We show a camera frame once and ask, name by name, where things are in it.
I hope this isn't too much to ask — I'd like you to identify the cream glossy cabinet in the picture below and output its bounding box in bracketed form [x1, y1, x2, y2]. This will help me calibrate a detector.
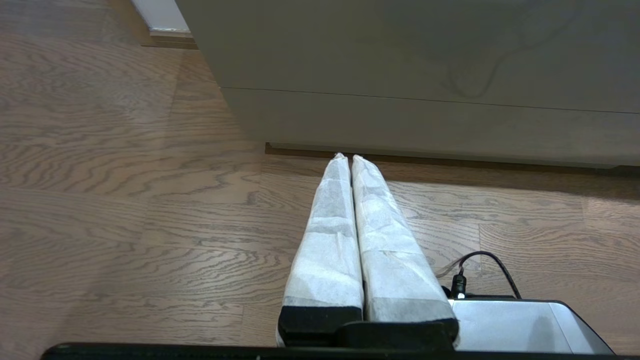
[175, 0, 640, 169]

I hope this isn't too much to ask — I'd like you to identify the cream cabinet drawer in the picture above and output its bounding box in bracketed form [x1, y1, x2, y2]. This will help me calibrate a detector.
[175, 0, 640, 114]

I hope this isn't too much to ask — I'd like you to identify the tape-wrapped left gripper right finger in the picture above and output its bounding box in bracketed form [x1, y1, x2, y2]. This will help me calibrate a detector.
[351, 154, 460, 349]

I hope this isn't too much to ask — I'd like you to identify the silver robot base box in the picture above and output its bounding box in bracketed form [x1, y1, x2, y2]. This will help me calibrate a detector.
[446, 298, 616, 356]

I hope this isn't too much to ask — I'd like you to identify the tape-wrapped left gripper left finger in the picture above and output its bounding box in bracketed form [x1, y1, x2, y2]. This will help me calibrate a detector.
[277, 153, 364, 347]

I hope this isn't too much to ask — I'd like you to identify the black base cable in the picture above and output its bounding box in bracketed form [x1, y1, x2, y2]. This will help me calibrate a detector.
[434, 250, 524, 301]

